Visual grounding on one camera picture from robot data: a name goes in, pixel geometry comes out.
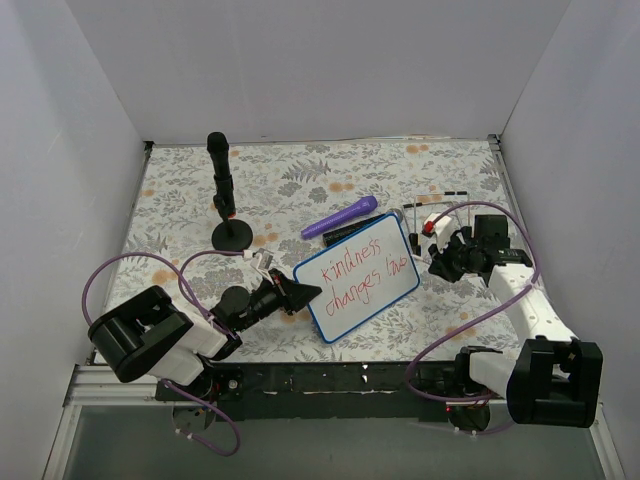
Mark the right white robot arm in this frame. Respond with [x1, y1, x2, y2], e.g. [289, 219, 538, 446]
[423, 214, 603, 428]

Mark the black microphone on stand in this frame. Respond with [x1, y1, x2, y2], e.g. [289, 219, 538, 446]
[207, 132, 253, 252]

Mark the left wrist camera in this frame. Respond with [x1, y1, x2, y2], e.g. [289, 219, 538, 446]
[243, 248, 273, 273]

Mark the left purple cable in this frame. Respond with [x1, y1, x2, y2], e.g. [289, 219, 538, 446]
[82, 249, 261, 459]

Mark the floral table mat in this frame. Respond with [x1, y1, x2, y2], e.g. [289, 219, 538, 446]
[105, 137, 519, 362]

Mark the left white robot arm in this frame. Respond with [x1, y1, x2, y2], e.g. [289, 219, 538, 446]
[88, 269, 322, 400]

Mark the blue framed whiteboard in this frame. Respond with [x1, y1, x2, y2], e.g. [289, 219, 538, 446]
[293, 213, 420, 344]

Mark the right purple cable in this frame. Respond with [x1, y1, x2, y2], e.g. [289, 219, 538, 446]
[403, 200, 544, 436]

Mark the purple cable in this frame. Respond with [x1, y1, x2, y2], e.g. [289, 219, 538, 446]
[82, 249, 261, 459]
[403, 200, 544, 436]

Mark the black glitter microphone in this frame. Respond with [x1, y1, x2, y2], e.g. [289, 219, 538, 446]
[322, 208, 404, 248]

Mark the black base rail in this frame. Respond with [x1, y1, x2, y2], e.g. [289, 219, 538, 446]
[155, 361, 491, 432]

